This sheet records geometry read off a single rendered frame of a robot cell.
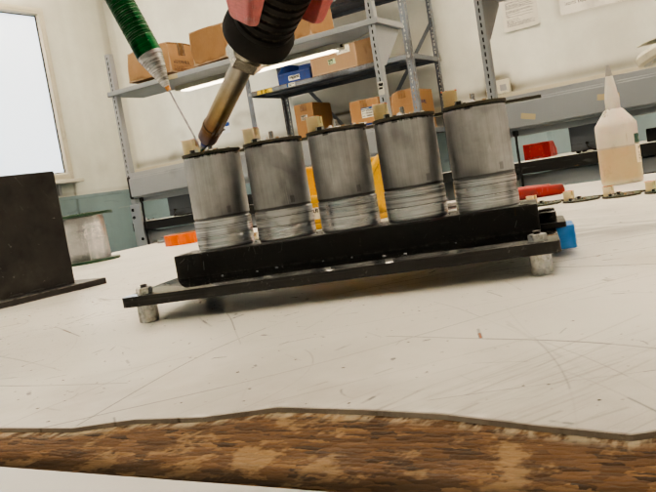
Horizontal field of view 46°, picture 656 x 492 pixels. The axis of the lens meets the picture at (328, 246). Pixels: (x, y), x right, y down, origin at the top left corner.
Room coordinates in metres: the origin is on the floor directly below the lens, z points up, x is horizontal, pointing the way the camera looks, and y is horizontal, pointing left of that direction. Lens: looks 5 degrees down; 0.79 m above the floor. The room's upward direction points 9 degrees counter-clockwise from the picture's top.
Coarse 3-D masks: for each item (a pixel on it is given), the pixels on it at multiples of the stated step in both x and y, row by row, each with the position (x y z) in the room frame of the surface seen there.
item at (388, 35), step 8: (384, 32) 2.96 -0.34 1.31; (392, 32) 3.03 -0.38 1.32; (384, 40) 2.95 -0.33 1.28; (392, 40) 3.02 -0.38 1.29; (384, 48) 2.94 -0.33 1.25; (384, 56) 2.93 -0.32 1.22; (136, 208) 3.57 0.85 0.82; (136, 216) 3.57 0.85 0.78; (136, 224) 3.58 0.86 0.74; (136, 232) 3.58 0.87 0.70; (144, 232) 3.56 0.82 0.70; (144, 240) 3.56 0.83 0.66
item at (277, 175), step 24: (264, 144) 0.31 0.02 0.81; (288, 144) 0.32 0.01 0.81; (264, 168) 0.31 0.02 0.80; (288, 168) 0.31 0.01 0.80; (264, 192) 0.32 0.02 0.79; (288, 192) 0.31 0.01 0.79; (264, 216) 0.32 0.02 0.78; (288, 216) 0.31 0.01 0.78; (312, 216) 0.32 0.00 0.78; (264, 240) 0.32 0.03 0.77
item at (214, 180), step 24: (192, 168) 0.32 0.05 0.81; (216, 168) 0.32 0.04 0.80; (240, 168) 0.33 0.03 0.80; (192, 192) 0.33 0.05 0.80; (216, 192) 0.32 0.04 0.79; (240, 192) 0.33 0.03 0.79; (216, 216) 0.32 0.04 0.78; (240, 216) 0.32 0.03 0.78; (216, 240) 0.32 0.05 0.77; (240, 240) 0.32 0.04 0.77
